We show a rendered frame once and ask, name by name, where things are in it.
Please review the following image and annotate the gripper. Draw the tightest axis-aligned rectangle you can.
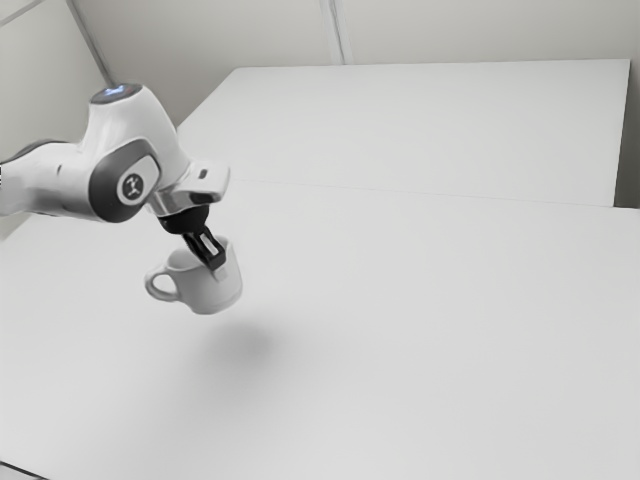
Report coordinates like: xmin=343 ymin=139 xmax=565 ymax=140
xmin=156 ymin=203 xmax=230 ymax=284

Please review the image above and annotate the white ceramic mug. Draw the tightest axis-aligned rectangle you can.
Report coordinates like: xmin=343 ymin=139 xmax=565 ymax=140
xmin=144 ymin=235 xmax=244 ymax=317

